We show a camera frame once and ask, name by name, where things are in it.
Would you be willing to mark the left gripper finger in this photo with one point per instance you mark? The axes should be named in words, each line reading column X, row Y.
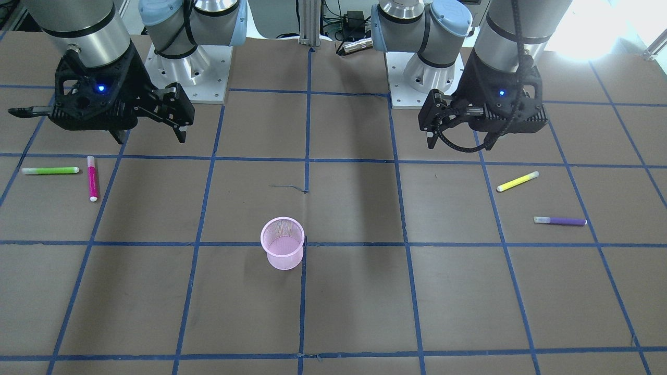
column 436, row 116

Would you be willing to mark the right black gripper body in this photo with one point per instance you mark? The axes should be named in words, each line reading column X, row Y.
column 133, row 78

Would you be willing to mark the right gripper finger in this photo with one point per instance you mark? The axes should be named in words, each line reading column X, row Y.
column 175, row 109
column 33, row 111

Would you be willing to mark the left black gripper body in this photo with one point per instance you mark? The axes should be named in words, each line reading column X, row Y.
column 469, row 83

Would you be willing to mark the pink pen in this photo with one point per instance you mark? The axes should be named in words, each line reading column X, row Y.
column 93, row 182

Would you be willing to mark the purple pen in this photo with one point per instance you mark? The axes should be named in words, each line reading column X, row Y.
column 560, row 221

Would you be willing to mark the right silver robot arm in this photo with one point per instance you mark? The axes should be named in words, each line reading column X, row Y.
column 96, row 31

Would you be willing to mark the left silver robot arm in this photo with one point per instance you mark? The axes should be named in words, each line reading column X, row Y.
column 436, row 32

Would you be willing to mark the pink mesh cup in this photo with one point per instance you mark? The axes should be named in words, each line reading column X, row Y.
column 282, row 239

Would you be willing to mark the green pen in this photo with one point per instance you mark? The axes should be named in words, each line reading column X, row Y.
column 50, row 171

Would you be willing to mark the yellow pen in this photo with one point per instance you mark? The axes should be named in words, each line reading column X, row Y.
column 517, row 181

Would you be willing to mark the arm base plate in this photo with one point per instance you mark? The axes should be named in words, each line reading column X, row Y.
column 203, row 75
column 410, row 79

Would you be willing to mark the silver connector with cables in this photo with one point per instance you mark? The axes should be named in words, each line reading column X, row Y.
column 350, row 29

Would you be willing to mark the aluminium profile post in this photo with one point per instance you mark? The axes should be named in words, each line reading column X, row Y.
column 309, row 20

